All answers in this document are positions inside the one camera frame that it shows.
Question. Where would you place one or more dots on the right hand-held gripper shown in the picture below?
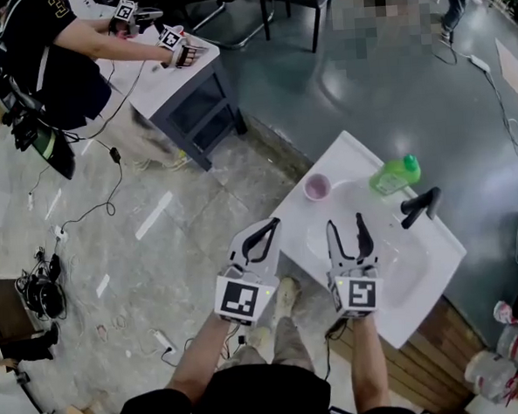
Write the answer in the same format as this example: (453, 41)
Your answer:
(358, 294)

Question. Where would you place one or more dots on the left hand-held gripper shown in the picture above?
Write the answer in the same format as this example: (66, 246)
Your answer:
(240, 299)

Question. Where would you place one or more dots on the pink plastic cup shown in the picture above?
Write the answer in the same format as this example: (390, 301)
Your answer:
(317, 186)

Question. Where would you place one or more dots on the green soap bottle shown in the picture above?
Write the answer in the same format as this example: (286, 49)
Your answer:
(393, 177)

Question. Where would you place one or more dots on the person's left forearm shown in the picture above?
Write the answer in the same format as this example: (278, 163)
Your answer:
(202, 358)

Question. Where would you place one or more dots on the person's right forearm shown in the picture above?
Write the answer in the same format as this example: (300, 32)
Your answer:
(368, 361)

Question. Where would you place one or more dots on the person's beige shoe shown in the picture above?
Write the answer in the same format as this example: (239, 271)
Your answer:
(260, 337)
(288, 294)

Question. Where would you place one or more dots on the white ceramic sink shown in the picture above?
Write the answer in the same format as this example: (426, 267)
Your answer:
(399, 280)

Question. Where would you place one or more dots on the black faucet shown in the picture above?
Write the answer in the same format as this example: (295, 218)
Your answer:
(421, 205)

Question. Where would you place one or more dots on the person's beige trousers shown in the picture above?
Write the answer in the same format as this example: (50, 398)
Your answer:
(289, 344)

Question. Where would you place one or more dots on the white power strip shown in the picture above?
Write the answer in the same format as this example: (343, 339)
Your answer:
(164, 341)
(59, 232)
(480, 62)

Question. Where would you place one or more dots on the wooden sink cabinet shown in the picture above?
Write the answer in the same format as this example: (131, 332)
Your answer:
(435, 366)

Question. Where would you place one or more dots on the person's black shirt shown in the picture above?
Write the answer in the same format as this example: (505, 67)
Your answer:
(253, 403)

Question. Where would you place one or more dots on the pink white packet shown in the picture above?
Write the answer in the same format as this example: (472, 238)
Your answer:
(504, 311)

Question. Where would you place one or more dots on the black green hanging pack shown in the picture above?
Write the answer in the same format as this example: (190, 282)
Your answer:
(54, 148)

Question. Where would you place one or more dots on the black mesh office chair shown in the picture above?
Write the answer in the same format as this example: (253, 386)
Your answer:
(230, 24)

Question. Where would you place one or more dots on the flat cardboard sheet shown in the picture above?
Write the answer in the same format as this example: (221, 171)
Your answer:
(515, 72)

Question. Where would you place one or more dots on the white table dark frame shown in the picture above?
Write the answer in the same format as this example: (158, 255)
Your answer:
(177, 88)

